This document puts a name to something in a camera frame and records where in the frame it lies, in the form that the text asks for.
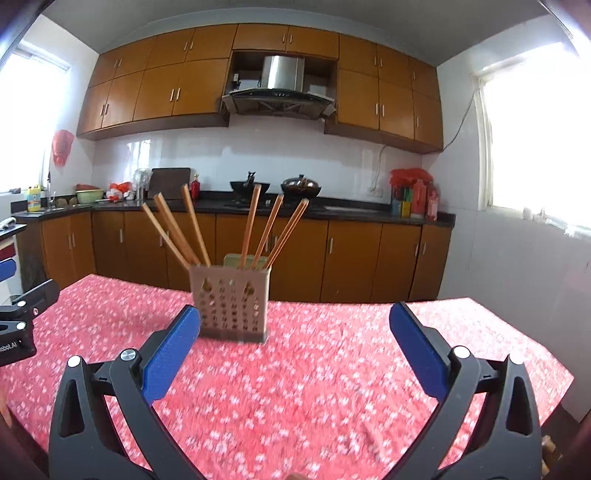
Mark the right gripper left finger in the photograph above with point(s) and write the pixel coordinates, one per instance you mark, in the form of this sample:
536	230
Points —
84	442

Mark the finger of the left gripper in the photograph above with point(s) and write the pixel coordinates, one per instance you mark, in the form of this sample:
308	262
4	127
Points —
7	269
31	304

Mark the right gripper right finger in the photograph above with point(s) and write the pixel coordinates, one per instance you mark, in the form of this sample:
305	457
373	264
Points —
506	442

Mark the lower wooden kitchen cabinets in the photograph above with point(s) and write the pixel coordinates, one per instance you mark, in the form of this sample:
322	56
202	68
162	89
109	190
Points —
325	260

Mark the yellow detergent bottle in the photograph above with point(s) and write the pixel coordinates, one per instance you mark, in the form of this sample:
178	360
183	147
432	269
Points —
34	198

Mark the green basin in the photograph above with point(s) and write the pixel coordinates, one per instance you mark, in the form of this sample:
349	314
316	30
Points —
89	196

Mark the red white plastic bag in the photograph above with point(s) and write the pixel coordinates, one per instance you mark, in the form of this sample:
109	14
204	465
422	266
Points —
117	191

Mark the red hanging plastic bag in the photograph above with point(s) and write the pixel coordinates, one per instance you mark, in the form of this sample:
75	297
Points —
61	147

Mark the red floral tablecloth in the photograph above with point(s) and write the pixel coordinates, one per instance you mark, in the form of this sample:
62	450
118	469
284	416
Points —
329	395

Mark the dark cutting board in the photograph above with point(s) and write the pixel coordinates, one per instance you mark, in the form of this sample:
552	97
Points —
168	182

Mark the red bottle on counter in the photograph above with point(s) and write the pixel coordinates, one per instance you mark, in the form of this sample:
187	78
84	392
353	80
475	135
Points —
195	187

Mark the beige perforated utensil holder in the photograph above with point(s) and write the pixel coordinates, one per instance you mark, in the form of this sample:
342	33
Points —
231	302

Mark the black wok on stove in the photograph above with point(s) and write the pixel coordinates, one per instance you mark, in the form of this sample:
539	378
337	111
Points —
243	189

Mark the red bag and bottles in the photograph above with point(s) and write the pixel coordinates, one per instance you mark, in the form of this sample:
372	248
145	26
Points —
414	194

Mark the lidded dark pot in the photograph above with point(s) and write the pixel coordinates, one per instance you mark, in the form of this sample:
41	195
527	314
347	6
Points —
299	188

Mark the steel range hood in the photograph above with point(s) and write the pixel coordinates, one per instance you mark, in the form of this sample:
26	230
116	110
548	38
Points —
281	84

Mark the upper wooden wall cabinets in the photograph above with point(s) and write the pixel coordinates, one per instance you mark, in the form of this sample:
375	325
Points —
204	76

